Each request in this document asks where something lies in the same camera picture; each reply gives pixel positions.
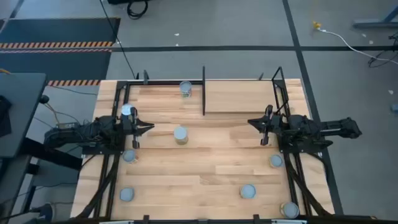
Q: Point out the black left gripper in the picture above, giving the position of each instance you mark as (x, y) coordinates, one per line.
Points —
(128, 124)

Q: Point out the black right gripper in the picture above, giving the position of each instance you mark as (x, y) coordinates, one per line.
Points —
(273, 124)

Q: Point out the red label tin can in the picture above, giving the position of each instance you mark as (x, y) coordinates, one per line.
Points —
(127, 109)

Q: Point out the green yellow label tin can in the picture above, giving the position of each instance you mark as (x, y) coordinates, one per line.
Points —
(276, 160)

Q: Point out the tin can with grey lid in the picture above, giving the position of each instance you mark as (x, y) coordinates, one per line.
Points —
(248, 191)
(128, 155)

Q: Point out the teal label tin can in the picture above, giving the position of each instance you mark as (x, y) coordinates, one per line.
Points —
(127, 194)

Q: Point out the blue yellow label tin can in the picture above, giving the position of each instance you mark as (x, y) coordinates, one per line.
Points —
(290, 210)

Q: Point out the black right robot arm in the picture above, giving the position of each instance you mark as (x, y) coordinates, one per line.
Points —
(311, 127)

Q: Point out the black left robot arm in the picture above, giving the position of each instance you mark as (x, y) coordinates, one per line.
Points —
(93, 132)

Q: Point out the white strip fixture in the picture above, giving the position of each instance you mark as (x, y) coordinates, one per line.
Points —
(289, 222)
(116, 222)

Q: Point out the round black knob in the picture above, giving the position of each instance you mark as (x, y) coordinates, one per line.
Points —
(44, 99)

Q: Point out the black hazard-striped floor mat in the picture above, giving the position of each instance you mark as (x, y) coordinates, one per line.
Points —
(62, 31)
(56, 65)

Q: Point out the dark grey desk top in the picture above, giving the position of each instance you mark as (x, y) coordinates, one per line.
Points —
(25, 118)

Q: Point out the black computer box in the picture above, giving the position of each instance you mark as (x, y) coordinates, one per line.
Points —
(118, 1)

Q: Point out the black caster foot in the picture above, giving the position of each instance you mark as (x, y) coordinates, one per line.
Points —
(45, 211)

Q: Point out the black item on desk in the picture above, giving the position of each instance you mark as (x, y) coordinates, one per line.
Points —
(4, 118)

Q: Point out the blue-grey desk leg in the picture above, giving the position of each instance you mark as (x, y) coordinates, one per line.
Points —
(373, 23)

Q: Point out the black metal shelf end frame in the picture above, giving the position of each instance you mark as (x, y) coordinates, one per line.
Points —
(203, 93)
(283, 90)

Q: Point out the black aluminium table frame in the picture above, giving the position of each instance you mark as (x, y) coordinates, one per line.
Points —
(122, 84)

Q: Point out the black diagonal frame brace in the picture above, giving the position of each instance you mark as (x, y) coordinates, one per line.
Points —
(308, 189)
(100, 186)

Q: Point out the black desk base frame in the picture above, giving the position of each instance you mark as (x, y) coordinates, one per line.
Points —
(53, 155)

